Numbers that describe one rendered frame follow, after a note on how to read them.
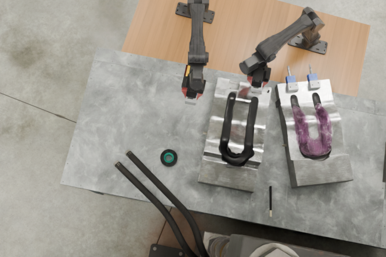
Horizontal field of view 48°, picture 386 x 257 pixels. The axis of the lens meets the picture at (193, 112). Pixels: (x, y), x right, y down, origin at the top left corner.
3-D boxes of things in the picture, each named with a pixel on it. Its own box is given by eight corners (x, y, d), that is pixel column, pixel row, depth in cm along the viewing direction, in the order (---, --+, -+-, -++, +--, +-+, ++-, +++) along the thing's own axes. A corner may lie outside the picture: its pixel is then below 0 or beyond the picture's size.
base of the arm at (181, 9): (212, 16, 218) (216, 4, 220) (174, 6, 219) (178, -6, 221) (211, 24, 226) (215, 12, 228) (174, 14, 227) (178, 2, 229)
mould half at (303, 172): (274, 87, 218) (279, 80, 207) (325, 82, 220) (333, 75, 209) (291, 188, 206) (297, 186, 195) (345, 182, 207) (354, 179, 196)
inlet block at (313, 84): (302, 66, 218) (306, 62, 213) (312, 65, 219) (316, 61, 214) (307, 91, 215) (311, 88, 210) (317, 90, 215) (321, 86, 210)
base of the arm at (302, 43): (329, 49, 216) (332, 36, 218) (290, 38, 217) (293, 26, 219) (324, 55, 224) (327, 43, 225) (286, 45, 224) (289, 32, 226)
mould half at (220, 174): (216, 82, 218) (218, 73, 205) (267, 93, 217) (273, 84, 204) (197, 182, 205) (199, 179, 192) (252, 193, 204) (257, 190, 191)
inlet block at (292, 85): (281, 68, 218) (284, 64, 213) (291, 67, 218) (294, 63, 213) (286, 93, 215) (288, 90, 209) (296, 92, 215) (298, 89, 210)
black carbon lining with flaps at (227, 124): (227, 92, 209) (230, 86, 200) (260, 98, 209) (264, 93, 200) (215, 163, 200) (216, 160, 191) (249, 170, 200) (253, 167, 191)
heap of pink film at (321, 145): (288, 106, 210) (292, 101, 202) (324, 102, 211) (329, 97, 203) (297, 159, 203) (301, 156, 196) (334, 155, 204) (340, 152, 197)
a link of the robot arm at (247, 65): (247, 80, 187) (256, 67, 176) (236, 64, 189) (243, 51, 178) (268, 67, 191) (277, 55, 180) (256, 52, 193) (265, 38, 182)
